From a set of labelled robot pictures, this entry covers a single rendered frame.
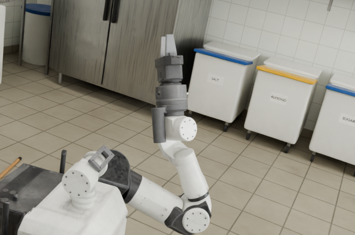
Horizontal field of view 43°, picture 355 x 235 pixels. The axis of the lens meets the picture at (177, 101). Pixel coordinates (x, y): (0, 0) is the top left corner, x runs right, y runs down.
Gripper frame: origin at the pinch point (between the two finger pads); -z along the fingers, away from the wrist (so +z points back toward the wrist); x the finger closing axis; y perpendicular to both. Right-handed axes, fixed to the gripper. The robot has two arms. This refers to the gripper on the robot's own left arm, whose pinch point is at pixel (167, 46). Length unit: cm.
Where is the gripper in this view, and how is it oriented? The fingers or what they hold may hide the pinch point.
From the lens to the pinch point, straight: 127.2
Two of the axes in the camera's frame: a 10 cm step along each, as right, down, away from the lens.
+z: 0.7, 10.0, 0.1
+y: -9.5, 0.7, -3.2
